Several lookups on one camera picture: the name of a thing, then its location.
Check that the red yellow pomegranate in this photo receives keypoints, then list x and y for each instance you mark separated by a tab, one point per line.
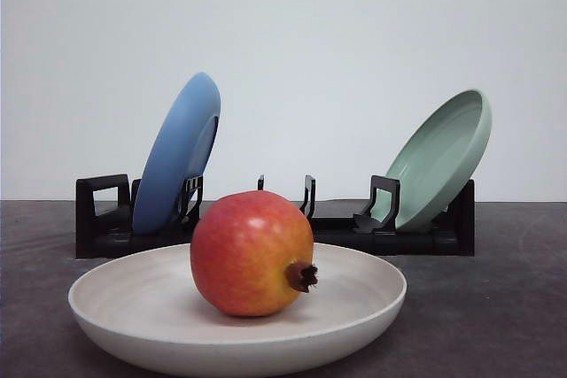
251	251

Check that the white plate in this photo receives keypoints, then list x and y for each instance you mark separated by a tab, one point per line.
145	305

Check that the blue plate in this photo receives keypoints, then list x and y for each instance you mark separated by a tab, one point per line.
179	146

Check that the green plate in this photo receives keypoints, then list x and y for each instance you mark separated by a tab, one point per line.
437	165

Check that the black plate rack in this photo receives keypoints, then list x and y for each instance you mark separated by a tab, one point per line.
104	220

